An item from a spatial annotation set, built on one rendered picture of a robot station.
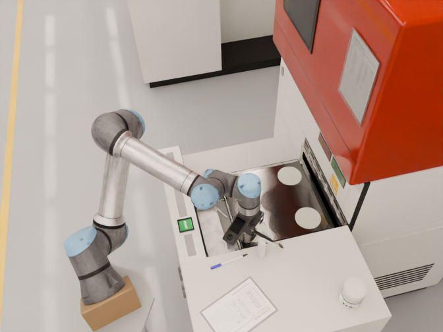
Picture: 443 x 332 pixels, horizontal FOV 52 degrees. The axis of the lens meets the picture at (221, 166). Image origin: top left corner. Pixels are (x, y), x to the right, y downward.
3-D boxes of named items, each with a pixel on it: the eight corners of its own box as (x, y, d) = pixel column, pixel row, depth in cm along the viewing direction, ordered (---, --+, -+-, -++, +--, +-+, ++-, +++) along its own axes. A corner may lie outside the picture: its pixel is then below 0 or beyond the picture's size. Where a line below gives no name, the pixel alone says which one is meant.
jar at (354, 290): (354, 287, 150) (360, 275, 143) (364, 307, 146) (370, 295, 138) (335, 292, 149) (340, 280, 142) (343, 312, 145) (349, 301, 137)
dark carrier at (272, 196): (298, 161, 194) (298, 161, 193) (329, 228, 173) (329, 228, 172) (221, 178, 189) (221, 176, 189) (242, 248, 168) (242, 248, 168)
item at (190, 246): (181, 165, 204) (178, 145, 193) (208, 275, 170) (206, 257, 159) (161, 169, 202) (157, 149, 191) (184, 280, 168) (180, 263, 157)
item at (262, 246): (271, 246, 160) (274, 226, 150) (275, 255, 158) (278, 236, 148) (256, 249, 160) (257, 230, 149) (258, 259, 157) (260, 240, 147)
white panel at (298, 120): (281, 105, 227) (288, 37, 196) (347, 244, 177) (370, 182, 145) (275, 106, 226) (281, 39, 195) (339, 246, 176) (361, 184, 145)
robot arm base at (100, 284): (80, 310, 148) (67, 283, 147) (87, 295, 163) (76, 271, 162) (123, 291, 149) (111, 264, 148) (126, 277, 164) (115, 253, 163)
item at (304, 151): (302, 156, 202) (305, 141, 194) (341, 239, 175) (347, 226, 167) (298, 157, 202) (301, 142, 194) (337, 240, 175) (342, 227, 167)
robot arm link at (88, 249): (69, 280, 152) (52, 244, 150) (91, 263, 164) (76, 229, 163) (97, 271, 147) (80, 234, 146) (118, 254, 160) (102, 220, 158)
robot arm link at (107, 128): (82, 109, 136) (221, 189, 128) (102, 106, 146) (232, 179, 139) (70, 142, 140) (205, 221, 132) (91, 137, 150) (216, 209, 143)
